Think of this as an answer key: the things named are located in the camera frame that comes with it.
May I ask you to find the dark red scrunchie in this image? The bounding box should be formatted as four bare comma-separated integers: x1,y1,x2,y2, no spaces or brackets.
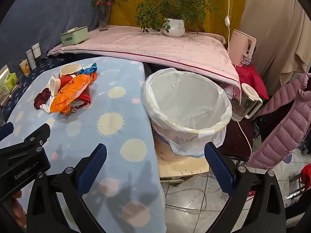
34,89,51,109

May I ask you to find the pink quilt with red stripe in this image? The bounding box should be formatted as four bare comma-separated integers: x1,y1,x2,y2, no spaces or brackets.
47,25,241,88

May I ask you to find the red plastic wrapper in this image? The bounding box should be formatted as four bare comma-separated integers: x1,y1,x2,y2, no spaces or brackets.
70,87,92,108

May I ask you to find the white kettle cable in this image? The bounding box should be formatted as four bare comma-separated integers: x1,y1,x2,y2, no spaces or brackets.
237,120,253,161

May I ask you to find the dark maroon cloth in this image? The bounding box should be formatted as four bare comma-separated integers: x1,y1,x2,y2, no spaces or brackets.
219,116,254,161

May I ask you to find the yellow fleece blanket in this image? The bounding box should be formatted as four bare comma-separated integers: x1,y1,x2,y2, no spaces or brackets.
109,0,248,44

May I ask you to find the blue lace ribbon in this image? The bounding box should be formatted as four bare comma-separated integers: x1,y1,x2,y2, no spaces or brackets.
78,63,98,75

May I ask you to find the orange patterned cloth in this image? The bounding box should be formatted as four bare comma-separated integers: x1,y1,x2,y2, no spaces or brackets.
50,72,98,114

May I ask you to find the green plant in white pot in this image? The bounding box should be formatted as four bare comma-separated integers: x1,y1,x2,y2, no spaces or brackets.
119,0,219,38

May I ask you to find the cream plastic bucket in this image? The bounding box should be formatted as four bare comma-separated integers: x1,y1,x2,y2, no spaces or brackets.
155,136,207,163

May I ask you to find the pink down jacket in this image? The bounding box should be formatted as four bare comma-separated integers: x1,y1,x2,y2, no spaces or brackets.
246,73,311,169

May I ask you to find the white plastic bin liner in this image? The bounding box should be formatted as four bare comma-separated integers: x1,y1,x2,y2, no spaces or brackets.
143,67,232,158

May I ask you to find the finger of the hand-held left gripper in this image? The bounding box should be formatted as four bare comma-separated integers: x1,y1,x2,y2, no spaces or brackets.
0,122,14,142
0,123,51,161

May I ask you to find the pink water appliance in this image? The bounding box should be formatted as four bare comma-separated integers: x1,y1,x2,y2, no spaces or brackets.
230,29,257,66

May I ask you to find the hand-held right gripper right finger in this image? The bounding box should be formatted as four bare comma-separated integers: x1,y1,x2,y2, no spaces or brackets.
204,142,287,233

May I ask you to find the thin white floor cable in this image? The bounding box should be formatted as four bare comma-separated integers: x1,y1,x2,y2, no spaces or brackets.
163,187,207,214

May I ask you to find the white glass electric kettle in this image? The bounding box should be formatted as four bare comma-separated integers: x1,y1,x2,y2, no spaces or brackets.
231,83,263,122

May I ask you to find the yellow printed tin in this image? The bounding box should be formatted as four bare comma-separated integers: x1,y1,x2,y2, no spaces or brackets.
19,59,31,77

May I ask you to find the beige curtain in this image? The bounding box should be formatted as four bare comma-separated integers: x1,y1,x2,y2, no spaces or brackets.
239,0,311,88

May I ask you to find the white bottle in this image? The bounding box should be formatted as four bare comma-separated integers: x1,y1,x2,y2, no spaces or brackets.
31,43,41,59
26,49,37,69

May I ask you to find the green printed box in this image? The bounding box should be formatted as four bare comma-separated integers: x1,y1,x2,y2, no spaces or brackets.
0,73,18,95

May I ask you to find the person's left hand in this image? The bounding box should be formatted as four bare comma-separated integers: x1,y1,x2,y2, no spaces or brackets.
10,190,27,229

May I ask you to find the white cable with switch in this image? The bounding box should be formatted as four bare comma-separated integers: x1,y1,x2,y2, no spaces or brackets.
225,0,234,54

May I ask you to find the grey-blue cloth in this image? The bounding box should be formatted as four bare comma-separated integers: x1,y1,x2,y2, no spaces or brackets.
0,0,112,61

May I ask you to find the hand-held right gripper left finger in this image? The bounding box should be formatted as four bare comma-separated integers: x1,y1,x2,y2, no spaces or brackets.
26,143,114,233

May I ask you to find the red and white paper cup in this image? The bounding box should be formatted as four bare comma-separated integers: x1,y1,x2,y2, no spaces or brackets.
50,75,77,95

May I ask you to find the blue dotted blanket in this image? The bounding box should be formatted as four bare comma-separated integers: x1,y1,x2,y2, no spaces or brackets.
5,57,168,233

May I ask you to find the green tissue box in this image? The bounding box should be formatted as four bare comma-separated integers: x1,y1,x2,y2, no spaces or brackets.
60,27,89,46

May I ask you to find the glass vase with red flowers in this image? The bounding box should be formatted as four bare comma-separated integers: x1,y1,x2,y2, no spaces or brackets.
92,0,115,31

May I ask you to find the cream wooden platform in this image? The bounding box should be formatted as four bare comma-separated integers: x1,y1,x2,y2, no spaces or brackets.
158,156,211,182

